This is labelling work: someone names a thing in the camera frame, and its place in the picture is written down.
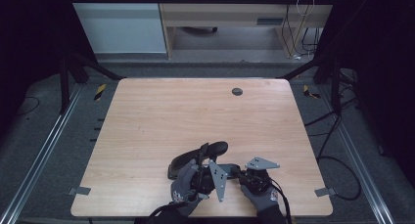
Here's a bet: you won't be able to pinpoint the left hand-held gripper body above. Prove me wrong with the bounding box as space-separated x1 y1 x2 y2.
190 158 229 202

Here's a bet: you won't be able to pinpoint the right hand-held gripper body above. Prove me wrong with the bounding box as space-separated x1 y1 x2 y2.
241 157 281 196

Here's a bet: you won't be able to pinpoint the black stapler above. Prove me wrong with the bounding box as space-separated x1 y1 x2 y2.
166 141 243 181

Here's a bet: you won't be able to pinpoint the person's right hand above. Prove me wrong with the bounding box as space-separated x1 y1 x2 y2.
239 184 280 215

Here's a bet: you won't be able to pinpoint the grey tape tab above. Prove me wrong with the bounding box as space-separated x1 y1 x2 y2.
314 187 337 198
68 186 92 197

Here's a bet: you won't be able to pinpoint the yellow black tape strip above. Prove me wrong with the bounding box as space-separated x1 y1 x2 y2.
93 83 108 102
302 84 321 100

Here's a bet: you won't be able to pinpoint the black metal stand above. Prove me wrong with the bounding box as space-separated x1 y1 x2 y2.
58 51 125 115
282 54 344 115

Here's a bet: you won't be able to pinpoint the dark elongated object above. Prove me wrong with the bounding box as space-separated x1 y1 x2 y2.
179 26 218 35

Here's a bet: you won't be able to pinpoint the light wooden desk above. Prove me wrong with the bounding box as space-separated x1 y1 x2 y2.
156 0 339 60

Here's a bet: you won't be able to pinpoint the white cabinet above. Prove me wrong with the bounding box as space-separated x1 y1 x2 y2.
67 0 168 55

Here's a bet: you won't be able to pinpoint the right hand-held gripper cable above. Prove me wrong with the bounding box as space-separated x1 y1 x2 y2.
269 179 294 224

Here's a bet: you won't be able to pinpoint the black floor cable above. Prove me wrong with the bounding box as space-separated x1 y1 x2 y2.
304 96 363 202

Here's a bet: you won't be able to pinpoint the aluminium floor rail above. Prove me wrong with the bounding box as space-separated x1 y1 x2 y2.
0 83 84 224
317 86 395 224

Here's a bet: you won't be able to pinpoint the black cables below desk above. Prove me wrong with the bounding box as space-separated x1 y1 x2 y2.
281 3 322 61

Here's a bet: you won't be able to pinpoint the white hanging cable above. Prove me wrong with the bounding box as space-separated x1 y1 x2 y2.
296 0 316 17

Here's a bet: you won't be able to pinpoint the thin dark floor cable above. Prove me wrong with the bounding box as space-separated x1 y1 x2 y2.
18 96 41 116

